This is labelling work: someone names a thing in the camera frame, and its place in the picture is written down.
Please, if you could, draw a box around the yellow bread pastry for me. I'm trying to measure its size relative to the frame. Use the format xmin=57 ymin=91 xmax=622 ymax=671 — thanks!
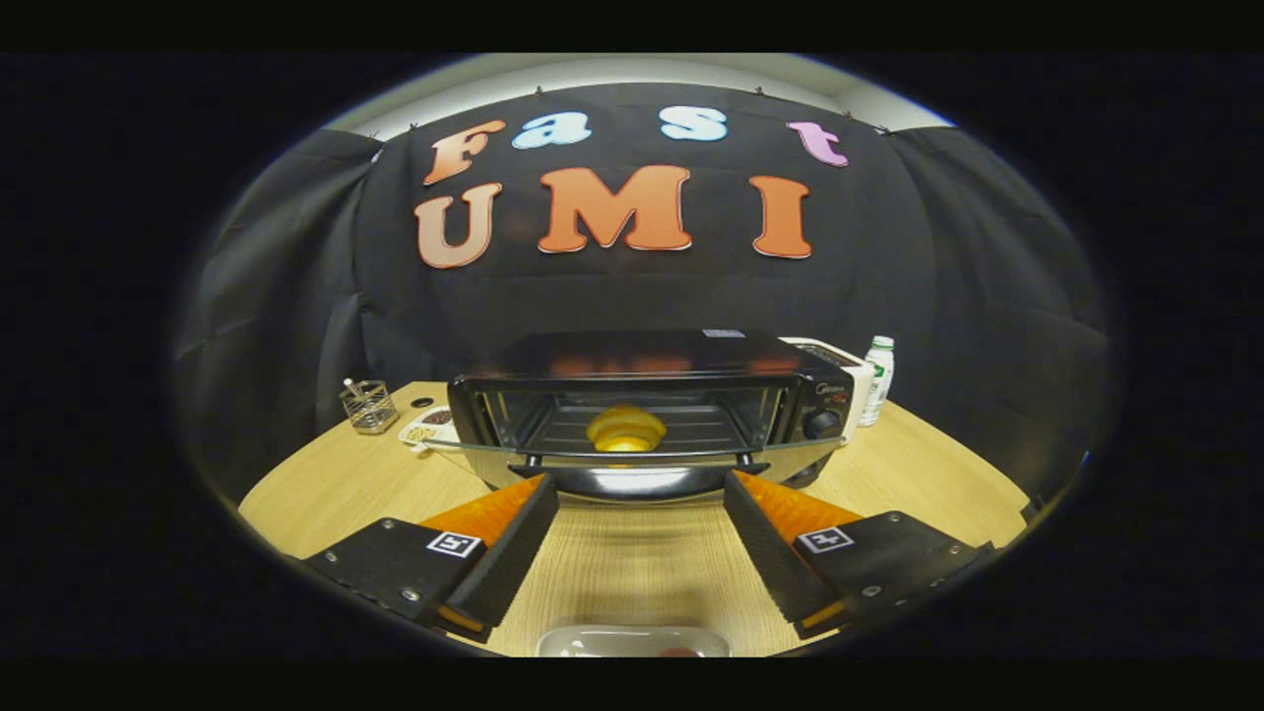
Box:
xmin=587 ymin=405 xmax=669 ymax=453

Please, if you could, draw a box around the white rectangular plate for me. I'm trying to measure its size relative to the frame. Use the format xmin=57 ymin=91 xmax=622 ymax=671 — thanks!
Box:
xmin=535 ymin=624 xmax=732 ymax=658

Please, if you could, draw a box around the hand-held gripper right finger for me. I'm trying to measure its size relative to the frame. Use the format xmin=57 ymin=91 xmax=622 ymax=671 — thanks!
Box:
xmin=723 ymin=469 xmax=996 ymax=641

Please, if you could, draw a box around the white bottle green label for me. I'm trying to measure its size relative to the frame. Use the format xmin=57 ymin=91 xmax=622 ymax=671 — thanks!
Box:
xmin=857 ymin=336 xmax=896 ymax=428

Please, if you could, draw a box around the black toaster oven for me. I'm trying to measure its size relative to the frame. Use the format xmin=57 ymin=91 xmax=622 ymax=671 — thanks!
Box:
xmin=425 ymin=329 xmax=856 ymax=503

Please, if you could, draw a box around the white pop-up toaster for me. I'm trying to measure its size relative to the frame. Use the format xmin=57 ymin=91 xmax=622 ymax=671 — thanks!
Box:
xmin=780 ymin=337 xmax=876 ymax=435

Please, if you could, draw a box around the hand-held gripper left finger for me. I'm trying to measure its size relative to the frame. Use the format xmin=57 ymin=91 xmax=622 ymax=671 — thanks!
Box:
xmin=304 ymin=472 xmax=560 ymax=643

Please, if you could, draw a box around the wire mesh holder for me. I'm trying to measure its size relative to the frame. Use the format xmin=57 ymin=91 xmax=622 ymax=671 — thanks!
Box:
xmin=340 ymin=378 xmax=400 ymax=435

